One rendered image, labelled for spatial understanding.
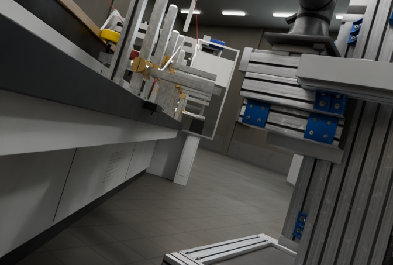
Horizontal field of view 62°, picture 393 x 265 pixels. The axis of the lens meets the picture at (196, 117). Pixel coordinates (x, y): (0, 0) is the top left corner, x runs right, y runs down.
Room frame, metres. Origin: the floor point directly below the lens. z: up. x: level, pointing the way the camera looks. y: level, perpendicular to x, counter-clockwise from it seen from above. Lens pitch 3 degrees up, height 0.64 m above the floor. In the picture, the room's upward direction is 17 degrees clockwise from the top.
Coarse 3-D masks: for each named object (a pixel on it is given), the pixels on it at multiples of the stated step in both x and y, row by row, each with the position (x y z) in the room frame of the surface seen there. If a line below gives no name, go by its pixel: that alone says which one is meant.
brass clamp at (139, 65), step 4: (136, 60) 1.13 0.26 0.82; (140, 60) 1.13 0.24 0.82; (144, 60) 1.13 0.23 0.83; (132, 64) 1.13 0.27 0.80; (136, 64) 1.13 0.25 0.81; (140, 64) 1.13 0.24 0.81; (144, 64) 1.13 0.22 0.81; (148, 64) 1.15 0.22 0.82; (132, 68) 1.15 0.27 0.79; (136, 68) 1.13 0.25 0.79; (140, 68) 1.13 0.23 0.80; (144, 68) 1.13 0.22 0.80; (148, 68) 1.18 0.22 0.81; (136, 72) 1.15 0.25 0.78; (140, 72) 1.14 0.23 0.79; (144, 72) 1.15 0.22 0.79; (148, 72) 1.19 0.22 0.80; (144, 76) 1.20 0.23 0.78; (148, 76) 1.22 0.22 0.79
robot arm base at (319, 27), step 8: (304, 16) 1.09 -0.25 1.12; (312, 16) 1.07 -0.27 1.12; (320, 16) 1.07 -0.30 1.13; (296, 24) 1.10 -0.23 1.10; (304, 24) 1.08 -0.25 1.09; (312, 24) 1.07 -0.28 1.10; (320, 24) 1.07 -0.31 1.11; (328, 24) 1.09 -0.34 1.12; (288, 32) 1.13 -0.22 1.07; (296, 32) 1.08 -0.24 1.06; (304, 32) 1.06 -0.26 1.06; (312, 32) 1.06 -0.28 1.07; (320, 32) 1.07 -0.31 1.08; (328, 32) 1.09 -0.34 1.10
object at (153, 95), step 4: (152, 80) 1.32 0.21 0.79; (148, 84) 1.26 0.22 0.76; (152, 84) 1.34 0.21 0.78; (156, 84) 1.44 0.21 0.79; (148, 88) 1.29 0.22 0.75; (156, 88) 1.47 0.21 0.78; (144, 92) 1.26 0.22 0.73; (148, 92) 1.31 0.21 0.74; (152, 92) 1.40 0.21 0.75; (144, 96) 1.27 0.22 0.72; (152, 96) 1.43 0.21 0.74; (144, 100) 1.29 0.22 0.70; (148, 100) 1.36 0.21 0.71; (152, 100) 1.46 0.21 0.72
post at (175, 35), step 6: (174, 30) 1.66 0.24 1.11; (174, 36) 1.65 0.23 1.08; (174, 42) 1.65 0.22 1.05; (168, 48) 1.65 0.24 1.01; (174, 48) 1.67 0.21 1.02; (168, 54) 1.65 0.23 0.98; (162, 66) 1.65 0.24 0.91; (162, 84) 1.65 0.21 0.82; (156, 96) 1.65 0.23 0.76; (156, 102) 1.65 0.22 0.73
